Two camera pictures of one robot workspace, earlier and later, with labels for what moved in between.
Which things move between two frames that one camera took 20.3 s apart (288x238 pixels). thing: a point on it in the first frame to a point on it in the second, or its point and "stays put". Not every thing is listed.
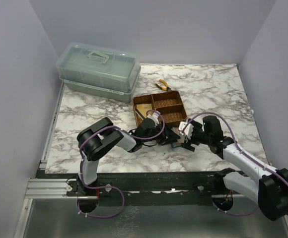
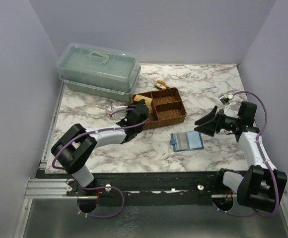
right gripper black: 190,138 to 220,123
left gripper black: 164,135 to 139,115
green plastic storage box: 99,71 stays put
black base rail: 138,188 stays put
